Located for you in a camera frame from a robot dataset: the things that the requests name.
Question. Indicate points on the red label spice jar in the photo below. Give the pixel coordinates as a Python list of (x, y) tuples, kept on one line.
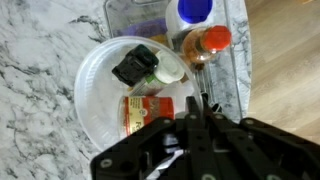
[(146, 111)]

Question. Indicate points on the blue cap plastic bottle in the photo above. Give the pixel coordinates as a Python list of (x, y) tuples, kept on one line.
[(195, 10)]

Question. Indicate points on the purple packet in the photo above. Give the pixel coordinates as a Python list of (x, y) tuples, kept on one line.
[(146, 28)]

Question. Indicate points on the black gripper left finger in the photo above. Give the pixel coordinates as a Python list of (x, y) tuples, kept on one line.
[(160, 153)]

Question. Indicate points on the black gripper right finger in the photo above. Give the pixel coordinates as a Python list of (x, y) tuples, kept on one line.
[(253, 150)]

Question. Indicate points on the white cap spice jar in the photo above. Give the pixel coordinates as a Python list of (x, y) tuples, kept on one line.
[(168, 68)]

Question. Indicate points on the red cap sauce bottle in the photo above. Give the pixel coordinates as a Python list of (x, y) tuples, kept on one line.
[(213, 40)]

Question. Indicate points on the clear storage container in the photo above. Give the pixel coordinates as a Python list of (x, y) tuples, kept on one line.
[(230, 73)]

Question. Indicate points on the clear plastic cup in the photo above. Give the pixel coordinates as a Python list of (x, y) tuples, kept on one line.
[(96, 100)]

